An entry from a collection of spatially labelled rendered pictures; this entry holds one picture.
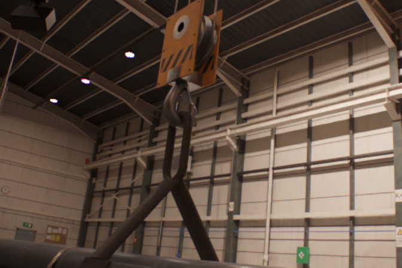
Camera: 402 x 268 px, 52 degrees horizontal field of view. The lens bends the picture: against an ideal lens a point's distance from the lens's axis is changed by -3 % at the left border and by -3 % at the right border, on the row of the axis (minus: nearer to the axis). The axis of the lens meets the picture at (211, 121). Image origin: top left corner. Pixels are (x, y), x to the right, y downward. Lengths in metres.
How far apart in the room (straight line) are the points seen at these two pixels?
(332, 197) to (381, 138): 2.19
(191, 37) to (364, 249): 10.73
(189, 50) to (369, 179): 10.82
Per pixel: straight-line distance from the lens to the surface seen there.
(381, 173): 11.95
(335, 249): 12.35
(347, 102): 12.22
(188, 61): 1.45
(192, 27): 1.51
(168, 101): 1.43
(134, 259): 1.14
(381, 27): 12.21
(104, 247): 1.29
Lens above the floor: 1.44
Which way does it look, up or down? 19 degrees up
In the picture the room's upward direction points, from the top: 6 degrees clockwise
